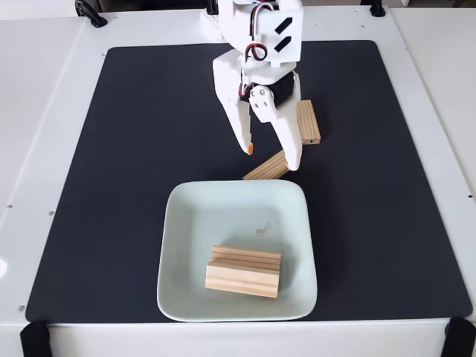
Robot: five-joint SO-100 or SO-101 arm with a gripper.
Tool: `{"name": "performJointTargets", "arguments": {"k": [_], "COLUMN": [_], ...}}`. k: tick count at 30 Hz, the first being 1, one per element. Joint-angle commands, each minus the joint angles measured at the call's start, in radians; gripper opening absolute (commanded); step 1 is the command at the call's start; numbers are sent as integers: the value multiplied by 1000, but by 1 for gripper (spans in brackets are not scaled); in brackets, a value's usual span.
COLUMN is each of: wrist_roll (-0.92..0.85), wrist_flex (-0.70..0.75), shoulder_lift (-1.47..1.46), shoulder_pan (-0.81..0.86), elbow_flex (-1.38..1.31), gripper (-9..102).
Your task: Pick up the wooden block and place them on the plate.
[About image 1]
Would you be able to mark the grooved wooden block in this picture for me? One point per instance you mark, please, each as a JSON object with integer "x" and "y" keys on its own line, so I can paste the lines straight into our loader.
{"x": 245, "y": 254}
{"x": 241, "y": 280}
{"x": 312, "y": 122}
{"x": 267, "y": 167}

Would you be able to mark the pale green square plate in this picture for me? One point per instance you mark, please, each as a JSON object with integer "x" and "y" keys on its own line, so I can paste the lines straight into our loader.
{"x": 193, "y": 223}

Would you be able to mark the black rubber mat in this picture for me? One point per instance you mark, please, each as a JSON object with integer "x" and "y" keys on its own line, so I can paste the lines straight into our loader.
{"x": 111, "y": 223}

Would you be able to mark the black table clamp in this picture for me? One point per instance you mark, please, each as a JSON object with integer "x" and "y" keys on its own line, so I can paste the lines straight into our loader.
{"x": 377, "y": 9}
{"x": 93, "y": 16}

